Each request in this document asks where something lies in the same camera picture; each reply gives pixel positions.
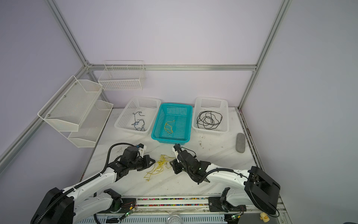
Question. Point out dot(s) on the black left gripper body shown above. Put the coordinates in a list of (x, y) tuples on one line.
[(139, 164)]

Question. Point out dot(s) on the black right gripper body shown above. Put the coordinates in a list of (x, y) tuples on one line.
[(179, 167)]

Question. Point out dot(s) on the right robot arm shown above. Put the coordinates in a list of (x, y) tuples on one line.
[(260, 188)]

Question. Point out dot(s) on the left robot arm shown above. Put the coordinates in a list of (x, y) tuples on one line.
[(92, 195)]

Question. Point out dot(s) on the white plastic basket left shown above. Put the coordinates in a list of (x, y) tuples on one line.
[(138, 116)]

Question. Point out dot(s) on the white plastic basket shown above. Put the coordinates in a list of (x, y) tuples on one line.
[(211, 116), (138, 116)]

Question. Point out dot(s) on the teal plastic basket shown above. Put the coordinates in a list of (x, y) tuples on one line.
[(173, 124)]

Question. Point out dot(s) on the grey oval stone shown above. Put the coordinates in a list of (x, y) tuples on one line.
[(240, 143)]

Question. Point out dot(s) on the white plastic basket right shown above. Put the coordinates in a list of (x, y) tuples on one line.
[(211, 116)]

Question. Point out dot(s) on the small yellow figure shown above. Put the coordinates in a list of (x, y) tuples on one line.
[(264, 217)]

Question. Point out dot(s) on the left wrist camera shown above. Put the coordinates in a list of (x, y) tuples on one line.
[(141, 148)]

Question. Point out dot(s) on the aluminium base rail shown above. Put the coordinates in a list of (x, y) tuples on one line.
[(182, 210)]

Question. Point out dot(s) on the white mesh wall shelf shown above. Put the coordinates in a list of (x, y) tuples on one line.
[(77, 112)]

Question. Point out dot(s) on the white wire wall basket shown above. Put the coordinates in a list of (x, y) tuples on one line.
[(122, 75)]

